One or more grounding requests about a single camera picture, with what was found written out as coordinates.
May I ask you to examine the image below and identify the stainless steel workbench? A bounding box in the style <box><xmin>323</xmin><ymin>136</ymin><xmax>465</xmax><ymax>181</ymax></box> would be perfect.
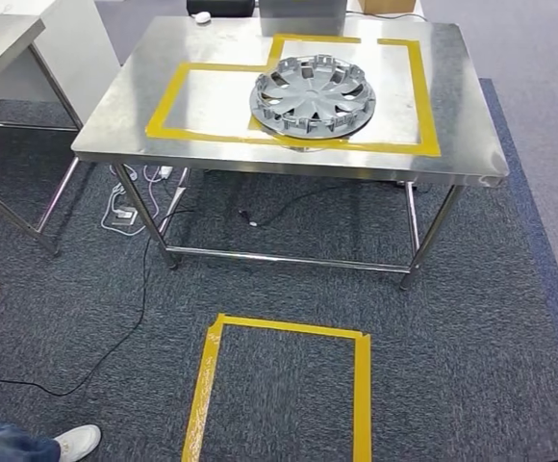
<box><xmin>70</xmin><ymin>15</ymin><xmax>510</xmax><ymax>292</ymax></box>

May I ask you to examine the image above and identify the cardboard box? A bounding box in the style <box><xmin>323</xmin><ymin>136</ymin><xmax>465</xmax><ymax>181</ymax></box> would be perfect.
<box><xmin>357</xmin><ymin>0</ymin><xmax>417</xmax><ymax>15</ymax></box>

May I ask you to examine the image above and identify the long black floor cable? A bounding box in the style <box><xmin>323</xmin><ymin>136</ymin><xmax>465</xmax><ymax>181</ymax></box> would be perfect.
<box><xmin>0</xmin><ymin>209</ymin><xmax>197</xmax><ymax>398</ymax></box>

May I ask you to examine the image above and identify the yellow tape on workbench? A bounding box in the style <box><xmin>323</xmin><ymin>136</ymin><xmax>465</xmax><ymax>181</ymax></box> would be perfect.
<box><xmin>144</xmin><ymin>33</ymin><xmax>442</xmax><ymax>159</ymax></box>

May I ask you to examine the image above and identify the grey metal box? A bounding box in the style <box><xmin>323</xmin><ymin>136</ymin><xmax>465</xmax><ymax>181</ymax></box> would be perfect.
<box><xmin>259</xmin><ymin>0</ymin><xmax>348</xmax><ymax>38</ymax></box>

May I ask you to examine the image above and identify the white charger cable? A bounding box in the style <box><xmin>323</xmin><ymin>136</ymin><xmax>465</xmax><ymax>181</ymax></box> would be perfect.
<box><xmin>100</xmin><ymin>164</ymin><xmax>175</xmax><ymax>239</ymax></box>

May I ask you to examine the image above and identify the person's white shoe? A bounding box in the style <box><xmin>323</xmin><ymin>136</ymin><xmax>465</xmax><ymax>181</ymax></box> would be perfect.
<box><xmin>52</xmin><ymin>423</ymin><xmax>103</xmax><ymax>462</ymax></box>

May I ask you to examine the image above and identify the black carry case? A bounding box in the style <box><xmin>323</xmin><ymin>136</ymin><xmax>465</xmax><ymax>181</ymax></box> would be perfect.
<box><xmin>185</xmin><ymin>0</ymin><xmax>257</xmax><ymax>19</ymax></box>

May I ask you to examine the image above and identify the yellow floor tape square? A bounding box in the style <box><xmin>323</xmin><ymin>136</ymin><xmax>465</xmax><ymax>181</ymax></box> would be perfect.
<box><xmin>181</xmin><ymin>313</ymin><xmax>374</xmax><ymax>462</ymax></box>

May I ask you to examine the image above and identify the black cable with plug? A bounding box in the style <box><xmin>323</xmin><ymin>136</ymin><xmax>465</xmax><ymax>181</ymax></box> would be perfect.
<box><xmin>237</xmin><ymin>180</ymin><xmax>408</xmax><ymax>229</ymax></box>

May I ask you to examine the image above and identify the silver plastic hubcap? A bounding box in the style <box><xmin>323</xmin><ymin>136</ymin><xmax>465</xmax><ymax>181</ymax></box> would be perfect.
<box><xmin>248</xmin><ymin>54</ymin><xmax>377</xmax><ymax>142</ymax></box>

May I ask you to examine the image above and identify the stainless steel table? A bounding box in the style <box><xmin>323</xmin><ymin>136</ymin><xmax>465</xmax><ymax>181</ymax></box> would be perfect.
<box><xmin>0</xmin><ymin>13</ymin><xmax>86</xmax><ymax>258</ymax></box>

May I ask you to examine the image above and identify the person's leg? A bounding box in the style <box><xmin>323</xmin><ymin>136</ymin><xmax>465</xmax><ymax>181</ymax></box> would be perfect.
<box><xmin>0</xmin><ymin>419</ymin><xmax>62</xmax><ymax>462</ymax></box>

